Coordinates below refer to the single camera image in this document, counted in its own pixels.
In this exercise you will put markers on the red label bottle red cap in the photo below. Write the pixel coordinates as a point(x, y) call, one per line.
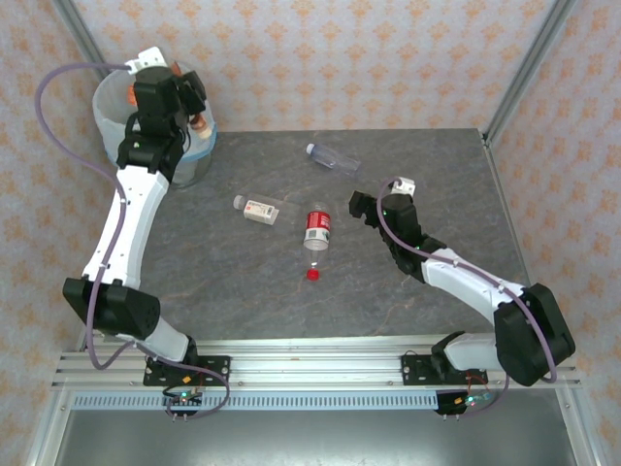
point(317, 228)

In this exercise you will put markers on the clear bottle white cap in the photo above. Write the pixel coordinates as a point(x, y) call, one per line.
point(335, 159)

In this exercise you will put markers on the white label clear bottle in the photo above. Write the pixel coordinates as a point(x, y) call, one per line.
point(259, 209)

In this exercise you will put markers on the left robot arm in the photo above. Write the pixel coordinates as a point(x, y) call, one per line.
point(126, 228)

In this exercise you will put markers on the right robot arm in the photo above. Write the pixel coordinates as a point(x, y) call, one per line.
point(461, 281)

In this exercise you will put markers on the round grey bin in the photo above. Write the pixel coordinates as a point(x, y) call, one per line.
point(194, 170)

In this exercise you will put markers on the small controller circuit board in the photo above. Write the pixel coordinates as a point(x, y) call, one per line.
point(473, 400)
point(184, 399)

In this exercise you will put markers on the grey metal shelf panel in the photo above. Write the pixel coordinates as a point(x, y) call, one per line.
point(315, 437)

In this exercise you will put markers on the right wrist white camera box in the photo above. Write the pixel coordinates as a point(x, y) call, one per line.
point(405, 187)

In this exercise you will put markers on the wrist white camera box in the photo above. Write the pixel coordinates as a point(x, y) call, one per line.
point(405, 187)
point(150, 58)

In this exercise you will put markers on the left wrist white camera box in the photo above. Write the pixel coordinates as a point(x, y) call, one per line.
point(150, 58)

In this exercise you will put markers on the aluminium frame post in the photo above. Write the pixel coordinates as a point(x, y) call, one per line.
point(74, 19)
point(540, 48)

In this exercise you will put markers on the aluminium side rail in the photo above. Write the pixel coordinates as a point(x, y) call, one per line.
point(505, 194)

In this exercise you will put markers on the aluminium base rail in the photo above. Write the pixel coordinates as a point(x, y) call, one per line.
point(315, 369)

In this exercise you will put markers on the aluminium frame leg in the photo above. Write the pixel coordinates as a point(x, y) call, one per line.
point(577, 432)
point(48, 432)

